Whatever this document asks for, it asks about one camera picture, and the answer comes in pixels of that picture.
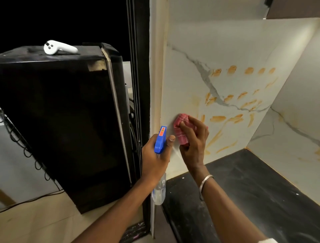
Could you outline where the person's left hand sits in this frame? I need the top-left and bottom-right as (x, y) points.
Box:
(141, 134), (176, 185)

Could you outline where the person's right hand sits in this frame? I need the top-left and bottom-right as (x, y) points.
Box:
(179, 115), (209, 171)

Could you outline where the pink checked cleaning cloth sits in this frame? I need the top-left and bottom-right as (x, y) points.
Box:
(174, 113), (198, 145)

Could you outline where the clear spray bottle blue nozzle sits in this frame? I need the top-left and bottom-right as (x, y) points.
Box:
(151, 126), (167, 206)

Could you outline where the person's left forearm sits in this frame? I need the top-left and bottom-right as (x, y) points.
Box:
(71, 176), (157, 243)

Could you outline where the person's right forearm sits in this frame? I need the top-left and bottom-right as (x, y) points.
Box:
(191, 165), (269, 243)

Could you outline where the silver bangle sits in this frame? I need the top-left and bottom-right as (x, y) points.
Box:
(199, 175), (214, 201)

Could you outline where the black refrigerator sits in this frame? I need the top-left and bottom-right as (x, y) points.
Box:
(0, 42), (137, 215)

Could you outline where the white handheld controller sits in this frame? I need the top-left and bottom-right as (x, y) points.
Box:
(43, 40), (79, 55)

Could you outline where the brown upper cabinet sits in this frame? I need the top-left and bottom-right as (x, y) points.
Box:
(264, 0), (320, 20)

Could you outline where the black door frame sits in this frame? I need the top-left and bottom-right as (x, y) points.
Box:
(126, 0), (152, 236)

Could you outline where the black floor cable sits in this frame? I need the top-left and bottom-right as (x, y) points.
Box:
(0, 189), (65, 213)

